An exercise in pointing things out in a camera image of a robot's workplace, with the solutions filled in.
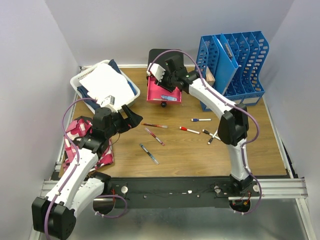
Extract blue magazine file rack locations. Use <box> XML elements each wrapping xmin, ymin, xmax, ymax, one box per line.
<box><xmin>196</xmin><ymin>31</ymin><xmax>269</xmax><ymax>106</ymax></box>

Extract orange cover paperback book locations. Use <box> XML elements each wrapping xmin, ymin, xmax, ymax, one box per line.
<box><xmin>205</xmin><ymin>68</ymin><xmax>215</xmax><ymax>87</ymax></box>

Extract pink drawer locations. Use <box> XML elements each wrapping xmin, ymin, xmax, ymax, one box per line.
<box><xmin>146</xmin><ymin>76</ymin><xmax>182</xmax><ymax>108</ymax></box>

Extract orange red gel pen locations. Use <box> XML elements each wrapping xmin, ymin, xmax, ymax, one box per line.
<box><xmin>141</xmin><ymin>122</ymin><xmax>168</xmax><ymax>129</ymax></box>

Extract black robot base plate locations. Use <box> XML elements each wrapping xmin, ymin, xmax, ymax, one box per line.
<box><xmin>110</xmin><ymin>176</ymin><xmax>260</xmax><ymax>210</ymax></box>

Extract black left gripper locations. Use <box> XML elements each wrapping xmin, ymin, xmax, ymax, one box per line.
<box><xmin>105</xmin><ymin>104</ymin><xmax>143</xmax><ymax>138</ymax></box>

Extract red capped whiteboard marker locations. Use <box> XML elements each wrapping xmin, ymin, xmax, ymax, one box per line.
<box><xmin>179</xmin><ymin>126</ymin><xmax>200</xmax><ymax>135</ymax></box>

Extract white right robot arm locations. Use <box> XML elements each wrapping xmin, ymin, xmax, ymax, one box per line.
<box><xmin>148</xmin><ymin>56</ymin><xmax>253</xmax><ymax>196</ymax></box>

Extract white plastic basket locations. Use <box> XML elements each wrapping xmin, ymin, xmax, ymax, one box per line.
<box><xmin>69</xmin><ymin>59</ymin><xmax>141</xmax><ymax>115</ymax></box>

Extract blue capped whiteboard marker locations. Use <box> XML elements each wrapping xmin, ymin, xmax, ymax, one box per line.
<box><xmin>191</xmin><ymin>118</ymin><xmax>212</xmax><ymax>122</ymax></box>

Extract black pink drawer cabinet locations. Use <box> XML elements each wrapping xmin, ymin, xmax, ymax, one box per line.
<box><xmin>147</xmin><ymin>48</ymin><xmax>184</xmax><ymax>70</ymax></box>

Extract pink camouflage cloth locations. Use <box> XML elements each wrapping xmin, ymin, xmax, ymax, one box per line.
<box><xmin>62</xmin><ymin>116</ymin><xmax>114</xmax><ymax>173</ymax></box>

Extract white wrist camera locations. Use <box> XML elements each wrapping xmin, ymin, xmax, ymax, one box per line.
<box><xmin>99</xmin><ymin>95</ymin><xmax>118</xmax><ymax>112</ymax></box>
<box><xmin>146</xmin><ymin>63</ymin><xmax>166</xmax><ymax>82</ymax></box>

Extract blue gel pen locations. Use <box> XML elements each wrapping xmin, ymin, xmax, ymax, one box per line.
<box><xmin>139</xmin><ymin>143</ymin><xmax>159</xmax><ymax>165</ymax></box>

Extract navy blue cloth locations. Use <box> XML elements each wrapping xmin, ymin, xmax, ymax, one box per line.
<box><xmin>76</xmin><ymin>58</ymin><xmax>139</xmax><ymax>113</ymax></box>

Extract black capped whiteboard marker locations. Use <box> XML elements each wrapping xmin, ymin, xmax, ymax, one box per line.
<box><xmin>202</xmin><ymin>129</ymin><xmax>221</xmax><ymax>141</ymax></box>

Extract pink gel pen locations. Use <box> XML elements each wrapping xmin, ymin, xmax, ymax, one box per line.
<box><xmin>144</xmin><ymin>127</ymin><xmax>165</xmax><ymax>146</ymax></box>

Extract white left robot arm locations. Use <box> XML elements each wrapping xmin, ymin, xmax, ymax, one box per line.
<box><xmin>31</xmin><ymin>104</ymin><xmax>143</xmax><ymax>240</ymax></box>

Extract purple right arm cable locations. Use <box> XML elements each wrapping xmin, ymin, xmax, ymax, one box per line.
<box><xmin>147</xmin><ymin>49</ymin><xmax>263</xmax><ymax>216</ymax></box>

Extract blue correction tape dispenser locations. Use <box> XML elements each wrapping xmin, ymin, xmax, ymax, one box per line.
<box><xmin>161</xmin><ymin>95</ymin><xmax>178</xmax><ymax>102</ymax></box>

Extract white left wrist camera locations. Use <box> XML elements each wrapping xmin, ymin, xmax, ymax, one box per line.
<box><xmin>99</xmin><ymin>95</ymin><xmax>118</xmax><ymax>112</ymax></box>

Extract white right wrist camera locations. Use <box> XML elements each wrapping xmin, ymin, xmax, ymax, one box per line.
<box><xmin>146</xmin><ymin>63</ymin><xmax>166</xmax><ymax>82</ymax></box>

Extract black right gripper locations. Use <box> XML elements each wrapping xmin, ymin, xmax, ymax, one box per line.
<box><xmin>153</xmin><ymin>68</ymin><xmax>176</xmax><ymax>94</ymax></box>

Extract blue file folder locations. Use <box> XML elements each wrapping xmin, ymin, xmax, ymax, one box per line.
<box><xmin>213</xmin><ymin>33</ymin><xmax>239</xmax><ymax>95</ymax></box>

